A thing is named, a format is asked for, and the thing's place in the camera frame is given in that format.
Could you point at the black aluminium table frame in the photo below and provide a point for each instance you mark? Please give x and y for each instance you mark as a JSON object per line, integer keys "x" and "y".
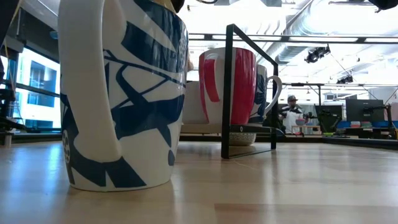
{"x": 199, "y": 138}

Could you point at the red and white mug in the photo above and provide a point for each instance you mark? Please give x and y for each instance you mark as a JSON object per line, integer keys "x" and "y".
{"x": 245, "y": 87}

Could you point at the black monitor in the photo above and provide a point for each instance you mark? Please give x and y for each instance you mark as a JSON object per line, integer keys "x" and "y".
{"x": 364, "y": 109}
{"x": 320, "y": 107}

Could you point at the black spotlight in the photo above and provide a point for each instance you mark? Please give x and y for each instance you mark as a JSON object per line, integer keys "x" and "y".
{"x": 342, "y": 80}
{"x": 315, "y": 55}

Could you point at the black background rig frame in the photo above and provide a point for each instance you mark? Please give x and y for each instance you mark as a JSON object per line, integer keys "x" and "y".
{"x": 319, "y": 93}

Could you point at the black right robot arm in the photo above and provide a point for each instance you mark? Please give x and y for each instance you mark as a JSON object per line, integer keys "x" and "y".
{"x": 385, "y": 3}

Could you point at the person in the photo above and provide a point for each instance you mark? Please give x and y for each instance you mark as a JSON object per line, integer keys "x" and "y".
{"x": 292, "y": 118}

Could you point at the green succulent potted plant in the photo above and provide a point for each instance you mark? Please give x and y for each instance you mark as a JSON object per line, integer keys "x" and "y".
{"x": 242, "y": 139}

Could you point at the large glass window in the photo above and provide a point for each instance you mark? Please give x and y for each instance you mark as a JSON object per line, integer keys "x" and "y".
{"x": 40, "y": 93}

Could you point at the long linear light fixture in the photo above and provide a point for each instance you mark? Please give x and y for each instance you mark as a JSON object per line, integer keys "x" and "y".
{"x": 323, "y": 39}

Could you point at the silver air duct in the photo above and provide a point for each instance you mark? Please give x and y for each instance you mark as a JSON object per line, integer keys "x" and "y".
{"x": 289, "y": 53}

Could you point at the blue plastic bin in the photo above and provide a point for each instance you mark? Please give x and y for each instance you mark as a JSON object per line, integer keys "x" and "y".
{"x": 379, "y": 124}

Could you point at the white blue floral mug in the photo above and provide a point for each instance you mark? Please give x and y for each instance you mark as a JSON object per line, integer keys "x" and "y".
{"x": 140, "y": 109}

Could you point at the grey-green mug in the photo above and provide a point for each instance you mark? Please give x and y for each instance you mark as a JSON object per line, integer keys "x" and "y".
{"x": 261, "y": 93}

